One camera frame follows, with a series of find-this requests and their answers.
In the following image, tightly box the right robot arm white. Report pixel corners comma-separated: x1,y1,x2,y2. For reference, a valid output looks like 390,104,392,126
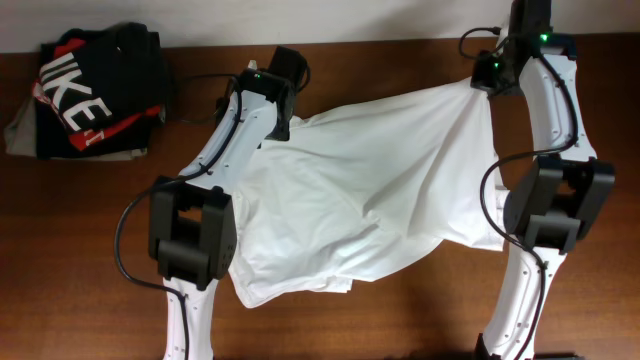
471,0,615,360

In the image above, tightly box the white t-shirt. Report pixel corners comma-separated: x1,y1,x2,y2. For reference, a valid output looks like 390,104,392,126
229,80,507,308

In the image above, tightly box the black Nike t-shirt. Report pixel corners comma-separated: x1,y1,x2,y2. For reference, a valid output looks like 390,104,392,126
33,22,172,133

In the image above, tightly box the black folded garment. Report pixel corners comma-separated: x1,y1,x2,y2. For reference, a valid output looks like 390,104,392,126
35,101,164,159

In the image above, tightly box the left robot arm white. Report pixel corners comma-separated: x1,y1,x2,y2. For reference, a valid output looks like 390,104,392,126
149,47,310,359

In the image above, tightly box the grey folded garment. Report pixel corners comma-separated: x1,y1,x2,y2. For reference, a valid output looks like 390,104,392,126
4,98,147,162

